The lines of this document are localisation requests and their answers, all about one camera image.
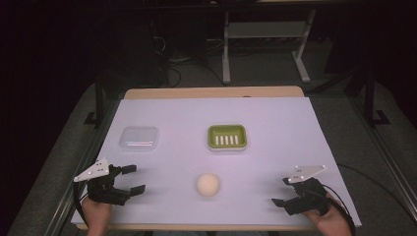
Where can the green soap dish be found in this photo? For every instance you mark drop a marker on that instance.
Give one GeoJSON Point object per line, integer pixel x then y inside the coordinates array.
{"type": "Point", "coordinates": [227, 137]}

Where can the white metal desk frame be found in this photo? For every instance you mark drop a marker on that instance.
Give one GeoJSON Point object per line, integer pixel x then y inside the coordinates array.
{"type": "Point", "coordinates": [267, 29]}

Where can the black metal stand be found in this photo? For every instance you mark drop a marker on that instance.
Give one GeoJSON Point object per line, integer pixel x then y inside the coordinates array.
{"type": "Point", "coordinates": [370, 98]}
{"type": "Point", "coordinates": [99, 105]}

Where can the person's left hand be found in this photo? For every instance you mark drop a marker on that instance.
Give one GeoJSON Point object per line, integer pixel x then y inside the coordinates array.
{"type": "Point", "coordinates": [96, 216]}

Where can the aluminium rail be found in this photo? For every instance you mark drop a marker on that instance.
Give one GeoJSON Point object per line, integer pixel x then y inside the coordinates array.
{"type": "Point", "coordinates": [390, 157]}
{"type": "Point", "coordinates": [73, 193]}

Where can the white table sheet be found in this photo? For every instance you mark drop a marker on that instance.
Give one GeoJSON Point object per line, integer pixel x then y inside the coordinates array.
{"type": "Point", "coordinates": [262, 170]}

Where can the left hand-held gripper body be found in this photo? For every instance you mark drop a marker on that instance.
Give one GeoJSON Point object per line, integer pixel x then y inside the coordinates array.
{"type": "Point", "coordinates": [101, 190]}

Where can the round beige soap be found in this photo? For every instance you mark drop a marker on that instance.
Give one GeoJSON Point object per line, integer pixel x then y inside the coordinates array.
{"type": "Point", "coordinates": [208, 185]}

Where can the clear plastic box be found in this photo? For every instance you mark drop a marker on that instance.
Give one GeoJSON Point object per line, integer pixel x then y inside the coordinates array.
{"type": "Point", "coordinates": [138, 139]}

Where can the person's right hand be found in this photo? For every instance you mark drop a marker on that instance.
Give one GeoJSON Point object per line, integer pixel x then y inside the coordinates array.
{"type": "Point", "coordinates": [332, 224]}

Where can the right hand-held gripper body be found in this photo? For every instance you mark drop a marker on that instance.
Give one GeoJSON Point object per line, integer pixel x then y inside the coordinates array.
{"type": "Point", "coordinates": [309, 196]}

